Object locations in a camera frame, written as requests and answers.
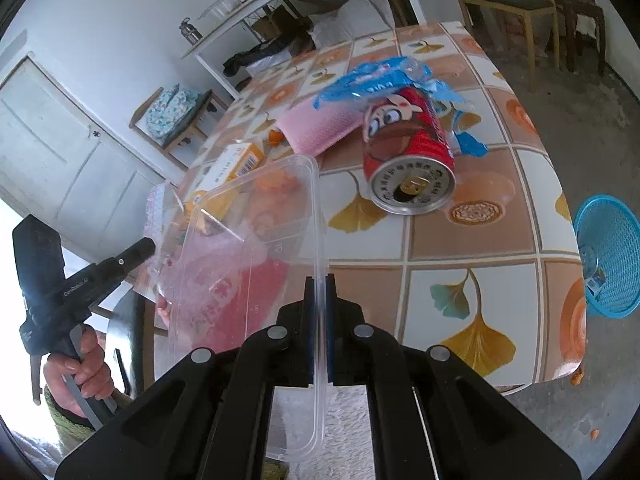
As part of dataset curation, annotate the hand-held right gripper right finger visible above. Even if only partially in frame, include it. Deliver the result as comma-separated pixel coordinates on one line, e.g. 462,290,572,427
324,274,583,480

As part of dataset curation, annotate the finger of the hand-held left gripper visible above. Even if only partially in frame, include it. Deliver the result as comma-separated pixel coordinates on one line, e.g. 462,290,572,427
87,238,157,311

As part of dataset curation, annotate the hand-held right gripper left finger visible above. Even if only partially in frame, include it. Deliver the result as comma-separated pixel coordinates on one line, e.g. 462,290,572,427
54,275,318,480

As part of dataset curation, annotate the clear plastic bag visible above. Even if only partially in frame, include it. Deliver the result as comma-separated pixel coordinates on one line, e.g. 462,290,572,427
144,182,201,281

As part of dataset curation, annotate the red snack packet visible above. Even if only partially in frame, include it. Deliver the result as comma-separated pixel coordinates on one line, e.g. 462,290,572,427
155,255,291,361

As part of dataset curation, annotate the clear plastic food container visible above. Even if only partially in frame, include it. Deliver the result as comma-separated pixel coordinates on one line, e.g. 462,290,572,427
155,154,335,462

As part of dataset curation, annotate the red drink can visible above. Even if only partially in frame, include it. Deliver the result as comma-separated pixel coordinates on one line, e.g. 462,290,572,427
361,86,457,216

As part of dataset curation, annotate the blue plastic basket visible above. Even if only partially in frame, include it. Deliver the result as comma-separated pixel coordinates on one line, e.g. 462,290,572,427
572,194,640,319

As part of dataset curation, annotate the person's left forearm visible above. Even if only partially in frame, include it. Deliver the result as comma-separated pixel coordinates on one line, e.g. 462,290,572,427
44,385,96,443

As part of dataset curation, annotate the person's left hand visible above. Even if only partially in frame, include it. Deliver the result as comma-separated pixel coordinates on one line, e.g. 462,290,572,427
42,325,116,413

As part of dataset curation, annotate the white fluffy blanket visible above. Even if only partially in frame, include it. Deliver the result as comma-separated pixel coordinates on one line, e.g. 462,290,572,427
270,385,376,480

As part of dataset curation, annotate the white door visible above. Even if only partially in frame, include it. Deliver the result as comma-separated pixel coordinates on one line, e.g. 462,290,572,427
0,55,168,241

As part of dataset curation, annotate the wooden chair with floral cloth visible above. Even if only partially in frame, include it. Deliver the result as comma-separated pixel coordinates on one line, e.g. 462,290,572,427
129,87,231,170

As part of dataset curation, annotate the orange cardboard box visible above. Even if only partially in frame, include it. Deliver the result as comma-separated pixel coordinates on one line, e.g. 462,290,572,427
184,142,266,236

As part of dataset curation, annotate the floral cloth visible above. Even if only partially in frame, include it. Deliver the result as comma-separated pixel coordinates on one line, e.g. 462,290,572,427
146,87,205,137

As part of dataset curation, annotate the pink cloth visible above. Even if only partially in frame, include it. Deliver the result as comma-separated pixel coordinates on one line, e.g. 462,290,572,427
276,104,365,154

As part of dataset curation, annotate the steel kettle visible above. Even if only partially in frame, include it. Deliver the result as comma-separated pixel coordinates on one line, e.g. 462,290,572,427
180,16,203,44

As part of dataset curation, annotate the dark cloth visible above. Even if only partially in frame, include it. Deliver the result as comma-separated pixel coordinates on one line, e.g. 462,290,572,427
222,40,308,79

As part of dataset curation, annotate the blue plastic wrapper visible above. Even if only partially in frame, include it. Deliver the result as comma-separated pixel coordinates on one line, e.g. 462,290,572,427
312,56,490,157

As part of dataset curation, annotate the white side table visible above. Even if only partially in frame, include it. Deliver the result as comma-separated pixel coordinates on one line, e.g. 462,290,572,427
181,0,421,101

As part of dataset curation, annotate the glass bowl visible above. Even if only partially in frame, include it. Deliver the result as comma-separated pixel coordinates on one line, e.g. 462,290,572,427
200,0,246,20

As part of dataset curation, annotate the white pillow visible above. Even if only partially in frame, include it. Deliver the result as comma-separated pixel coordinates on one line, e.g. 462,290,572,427
306,0,396,51

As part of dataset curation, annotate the wooden chair black seat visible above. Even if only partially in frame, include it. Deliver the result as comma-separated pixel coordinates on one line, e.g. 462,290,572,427
454,0,561,88

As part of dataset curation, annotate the dark wooden stool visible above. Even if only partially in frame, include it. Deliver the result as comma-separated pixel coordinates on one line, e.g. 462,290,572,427
552,0,607,77

